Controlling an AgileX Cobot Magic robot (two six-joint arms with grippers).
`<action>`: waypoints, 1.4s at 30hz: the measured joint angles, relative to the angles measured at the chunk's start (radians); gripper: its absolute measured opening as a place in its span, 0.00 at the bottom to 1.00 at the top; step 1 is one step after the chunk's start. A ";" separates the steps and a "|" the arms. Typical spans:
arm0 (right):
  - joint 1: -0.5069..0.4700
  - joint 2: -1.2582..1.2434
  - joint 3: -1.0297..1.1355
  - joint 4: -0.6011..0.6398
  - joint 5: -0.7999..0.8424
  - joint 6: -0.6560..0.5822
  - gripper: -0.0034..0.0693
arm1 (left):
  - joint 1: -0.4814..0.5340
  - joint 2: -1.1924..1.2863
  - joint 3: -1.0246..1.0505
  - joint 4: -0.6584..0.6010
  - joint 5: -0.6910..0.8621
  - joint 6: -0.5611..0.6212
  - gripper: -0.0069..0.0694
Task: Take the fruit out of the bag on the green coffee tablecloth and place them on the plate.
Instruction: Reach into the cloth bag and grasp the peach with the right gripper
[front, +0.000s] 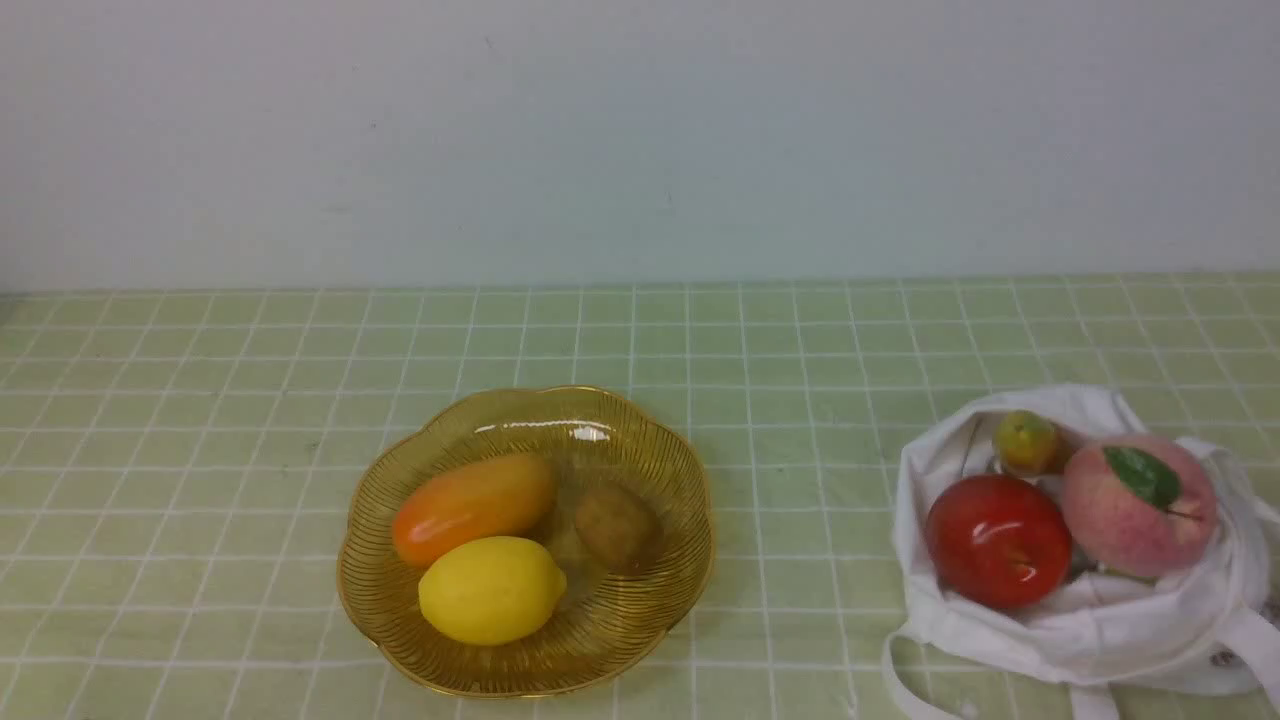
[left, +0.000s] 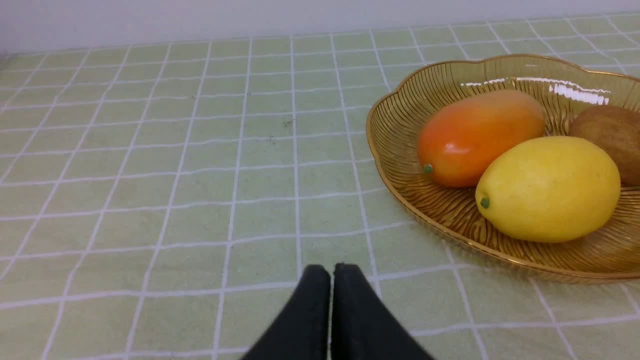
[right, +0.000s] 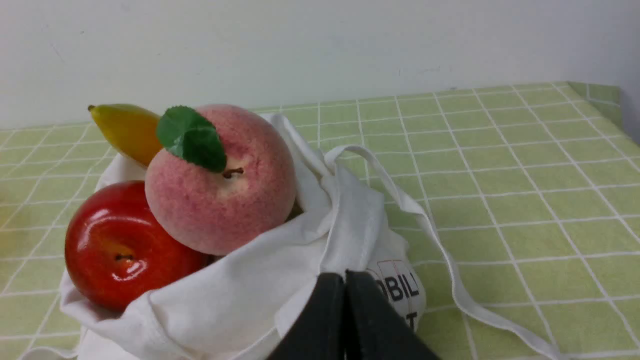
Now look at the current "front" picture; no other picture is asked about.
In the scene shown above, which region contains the orange mango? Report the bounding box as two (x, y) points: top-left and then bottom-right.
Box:
(390, 454), (557, 569)

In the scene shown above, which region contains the amber glass fruit bowl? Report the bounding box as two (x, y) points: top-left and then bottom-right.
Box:
(335, 386), (716, 700)

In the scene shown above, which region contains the red apple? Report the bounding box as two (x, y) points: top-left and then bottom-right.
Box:
(924, 474), (1073, 611)

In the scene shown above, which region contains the white cloth bag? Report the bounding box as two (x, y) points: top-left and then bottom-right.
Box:
(881, 384), (1277, 719)

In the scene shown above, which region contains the pink peach with leaf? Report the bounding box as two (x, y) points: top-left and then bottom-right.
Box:
(1060, 434), (1219, 578)

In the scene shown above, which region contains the small green-orange fruit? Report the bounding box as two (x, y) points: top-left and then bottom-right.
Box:
(991, 410), (1065, 477)

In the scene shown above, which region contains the yellow lemon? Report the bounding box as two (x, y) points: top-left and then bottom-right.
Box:
(419, 536), (568, 647)

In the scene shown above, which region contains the brown kiwi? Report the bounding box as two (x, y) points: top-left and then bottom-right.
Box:
(573, 484), (663, 574)

